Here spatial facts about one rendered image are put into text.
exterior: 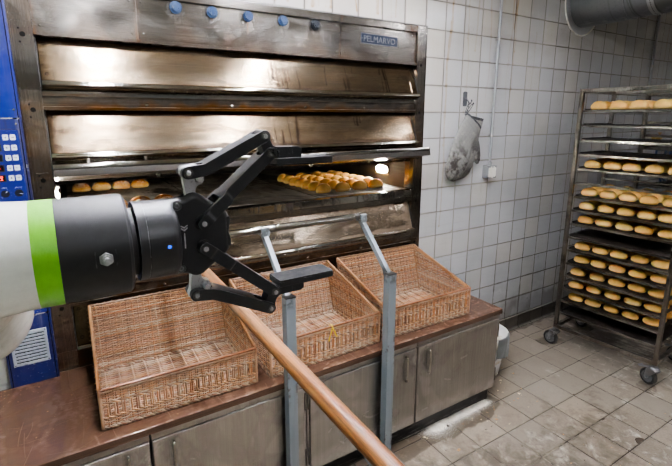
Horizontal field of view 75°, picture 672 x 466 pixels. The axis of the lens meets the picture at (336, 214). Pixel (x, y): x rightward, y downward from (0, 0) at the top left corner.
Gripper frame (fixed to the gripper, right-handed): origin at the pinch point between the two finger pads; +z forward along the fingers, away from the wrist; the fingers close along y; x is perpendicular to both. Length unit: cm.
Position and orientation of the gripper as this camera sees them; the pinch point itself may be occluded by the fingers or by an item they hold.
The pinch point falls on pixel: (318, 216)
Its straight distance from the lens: 52.1
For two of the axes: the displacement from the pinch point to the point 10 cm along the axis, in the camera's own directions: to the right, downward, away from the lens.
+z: 8.5, -1.1, 5.2
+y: 0.0, 9.8, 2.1
